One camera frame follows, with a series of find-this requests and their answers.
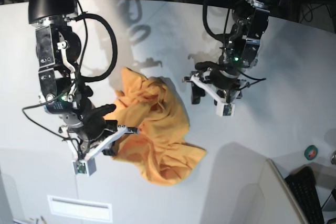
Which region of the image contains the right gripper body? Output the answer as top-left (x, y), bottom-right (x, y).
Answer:
top-left (61, 99), bottom-right (117, 141)

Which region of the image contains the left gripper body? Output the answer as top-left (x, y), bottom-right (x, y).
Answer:
top-left (196, 61), bottom-right (249, 101)

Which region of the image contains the yellow t-shirt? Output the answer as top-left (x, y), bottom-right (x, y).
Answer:
top-left (104, 68), bottom-right (206, 186)

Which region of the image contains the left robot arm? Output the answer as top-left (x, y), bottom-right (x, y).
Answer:
top-left (191, 0), bottom-right (281, 103)

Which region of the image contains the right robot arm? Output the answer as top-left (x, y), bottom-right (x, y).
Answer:
top-left (28, 0), bottom-right (118, 159)

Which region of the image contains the white label on table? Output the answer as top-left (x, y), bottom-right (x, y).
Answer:
top-left (47, 195), bottom-right (113, 223)

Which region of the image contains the green tape roll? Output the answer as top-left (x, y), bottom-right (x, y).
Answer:
top-left (304, 145), bottom-right (318, 161)

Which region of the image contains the black keyboard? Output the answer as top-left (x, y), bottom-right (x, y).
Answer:
top-left (285, 166), bottom-right (324, 224)

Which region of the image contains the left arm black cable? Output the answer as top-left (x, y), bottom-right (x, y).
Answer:
top-left (202, 0), bottom-right (237, 46)

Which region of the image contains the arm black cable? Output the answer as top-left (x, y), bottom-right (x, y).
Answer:
top-left (73, 13), bottom-right (118, 86)
top-left (202, 0), bottom-right (237, 46)

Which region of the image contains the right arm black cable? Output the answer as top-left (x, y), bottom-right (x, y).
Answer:
top-left (73, 13), bottom-right (118, 86)

